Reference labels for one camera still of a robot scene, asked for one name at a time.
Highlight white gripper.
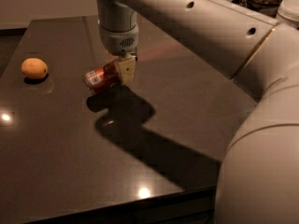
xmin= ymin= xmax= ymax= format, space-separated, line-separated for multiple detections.
xmin=99 ymin=25 xmax=139 ymax=85

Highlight red coke can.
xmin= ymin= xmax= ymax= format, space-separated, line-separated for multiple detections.
xmin=83 ymin=63 xmax=121 ymax=94

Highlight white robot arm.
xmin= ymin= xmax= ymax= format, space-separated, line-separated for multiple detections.
xmin=98 ymin=0 xmax=299 ymax=224

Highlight orange fruit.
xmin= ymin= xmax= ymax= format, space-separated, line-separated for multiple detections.
xmin=21 ymin=58 xmax=48 ymax=79

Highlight dark box with snacks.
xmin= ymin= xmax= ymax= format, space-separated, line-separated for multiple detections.
xmin=232 ymin=0 xmax=278 ymax=18

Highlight dark cabinet drawers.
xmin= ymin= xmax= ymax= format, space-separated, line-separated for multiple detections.
xmin=27 ymin=186 xmax=216 ymax=224

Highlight white plastic canister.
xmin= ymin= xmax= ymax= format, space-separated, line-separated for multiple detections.
xmin=276 ymin=0 xmax=299 ymax=29

